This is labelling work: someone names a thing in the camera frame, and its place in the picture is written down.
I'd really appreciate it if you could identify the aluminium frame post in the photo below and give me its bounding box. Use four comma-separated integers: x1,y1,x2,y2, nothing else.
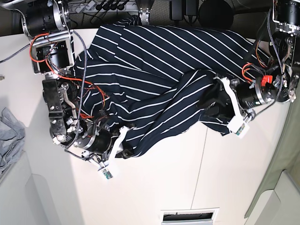
135,0,154,25

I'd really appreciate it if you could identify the navy white striped t-shirt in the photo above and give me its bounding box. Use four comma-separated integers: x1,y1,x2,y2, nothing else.
71,15,253,157

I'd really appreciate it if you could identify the grey cloth pile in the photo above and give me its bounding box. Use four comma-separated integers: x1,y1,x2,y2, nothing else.
0,107,25,177

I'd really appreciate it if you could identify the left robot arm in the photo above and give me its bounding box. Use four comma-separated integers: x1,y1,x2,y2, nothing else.
198,0,300,123

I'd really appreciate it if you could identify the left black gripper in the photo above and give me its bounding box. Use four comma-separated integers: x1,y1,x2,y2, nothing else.
197,75,277,120

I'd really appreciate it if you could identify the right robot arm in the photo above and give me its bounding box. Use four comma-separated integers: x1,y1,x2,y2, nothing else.
3,0,133,162

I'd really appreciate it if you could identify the white power strip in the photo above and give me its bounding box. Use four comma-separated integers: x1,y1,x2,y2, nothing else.
68,0,97,14

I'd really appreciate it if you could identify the white vent slot frame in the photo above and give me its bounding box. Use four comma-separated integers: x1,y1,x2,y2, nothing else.
160,208,219,225

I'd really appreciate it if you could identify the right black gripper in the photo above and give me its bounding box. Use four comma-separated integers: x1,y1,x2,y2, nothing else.
73,126,136,161

